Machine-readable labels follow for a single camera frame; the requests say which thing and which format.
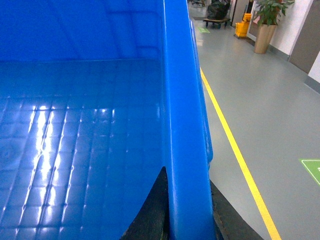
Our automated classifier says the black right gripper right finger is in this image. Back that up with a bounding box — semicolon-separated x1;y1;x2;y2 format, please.
210;180;263;240

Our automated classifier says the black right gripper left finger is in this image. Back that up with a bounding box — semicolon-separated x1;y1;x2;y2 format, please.
120;167;170;240

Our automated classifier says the blue plastic crate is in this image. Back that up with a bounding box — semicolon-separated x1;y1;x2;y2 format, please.
0;0;216;240

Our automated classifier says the yellow mop bucket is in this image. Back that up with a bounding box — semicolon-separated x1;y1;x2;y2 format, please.
235;13;252;38

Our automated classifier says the dolly with black bag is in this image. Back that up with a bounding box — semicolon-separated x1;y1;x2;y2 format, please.
202;0;231;29

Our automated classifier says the gold planter with plant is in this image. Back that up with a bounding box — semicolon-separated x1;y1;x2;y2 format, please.
253;0;295;54

